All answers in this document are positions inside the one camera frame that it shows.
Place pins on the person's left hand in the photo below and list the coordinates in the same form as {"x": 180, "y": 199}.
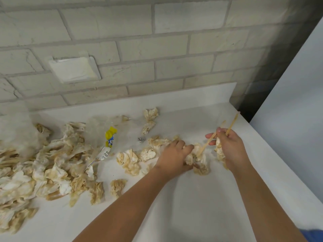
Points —
{"x": 171, "y": 158}

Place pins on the person's right hand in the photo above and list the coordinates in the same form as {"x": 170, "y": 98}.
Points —
{"x": 233, "y": 151}

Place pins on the person's right thumb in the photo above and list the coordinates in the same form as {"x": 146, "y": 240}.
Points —
{"x": 211, "y": 135}

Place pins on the person's left fingers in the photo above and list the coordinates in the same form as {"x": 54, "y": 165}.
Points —
{"x": 180, "y": 144}

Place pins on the long wooden chopstick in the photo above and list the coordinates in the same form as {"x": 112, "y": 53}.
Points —
{"x": 233, "y": 122}
{"x": 205, "y": 146}

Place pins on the small stained napkin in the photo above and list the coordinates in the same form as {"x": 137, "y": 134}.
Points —
{"x": 219, "y": 151}

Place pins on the stained paper napkin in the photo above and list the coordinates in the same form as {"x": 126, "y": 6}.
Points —
{"x": 200, "y": 163}

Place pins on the person's right forearm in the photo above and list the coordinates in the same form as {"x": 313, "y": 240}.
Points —
{"x": 262, "y": 204}

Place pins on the person's left forearm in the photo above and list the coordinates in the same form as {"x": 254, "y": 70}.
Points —
{"x": 131, "y": 206}

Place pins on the small crumpled foil piece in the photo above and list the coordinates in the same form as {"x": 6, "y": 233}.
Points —
{"x": 141, "y": 139}

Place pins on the scattered crumpled napkin lumps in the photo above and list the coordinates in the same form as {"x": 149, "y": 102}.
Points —
{"x": 130, "y": 161}

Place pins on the clear plastic bag yellow label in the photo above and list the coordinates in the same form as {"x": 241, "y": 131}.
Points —
{"x": 107, "y": 138}

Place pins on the white cabinet side panel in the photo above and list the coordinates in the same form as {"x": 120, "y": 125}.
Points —
{"x": 297, "y": 110}

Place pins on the pile of crumpled stained napkins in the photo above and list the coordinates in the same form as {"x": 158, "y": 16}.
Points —
{"x": 55, "y": 168}

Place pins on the blue clothing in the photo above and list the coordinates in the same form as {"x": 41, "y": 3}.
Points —
{"x": 314, "y": 236}

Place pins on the translucent white plastic bag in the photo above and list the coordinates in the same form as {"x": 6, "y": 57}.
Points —
{"x": 17, "y": 133}

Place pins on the bundle of wooden chopsticks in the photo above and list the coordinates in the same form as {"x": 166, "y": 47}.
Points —
{"x": 7, "y": 161}

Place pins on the white wall cover plate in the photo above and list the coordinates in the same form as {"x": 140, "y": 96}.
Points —
{"x": 74, "y": 69}

